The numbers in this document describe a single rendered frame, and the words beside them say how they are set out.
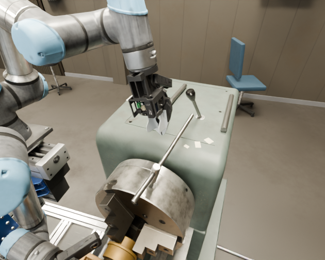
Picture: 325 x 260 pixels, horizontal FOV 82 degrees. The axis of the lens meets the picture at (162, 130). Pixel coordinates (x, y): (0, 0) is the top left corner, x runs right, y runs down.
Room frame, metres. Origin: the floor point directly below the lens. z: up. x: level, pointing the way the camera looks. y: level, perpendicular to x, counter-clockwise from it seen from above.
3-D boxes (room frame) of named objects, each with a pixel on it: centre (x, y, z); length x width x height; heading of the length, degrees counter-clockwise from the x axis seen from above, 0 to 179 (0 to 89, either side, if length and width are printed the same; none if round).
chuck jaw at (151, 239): (0.24, 0.01, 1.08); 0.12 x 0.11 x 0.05; 68
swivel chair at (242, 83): (2.77, -1.26, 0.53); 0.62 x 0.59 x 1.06; 72
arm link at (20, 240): (0.22, 0.40, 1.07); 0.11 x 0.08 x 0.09; 68
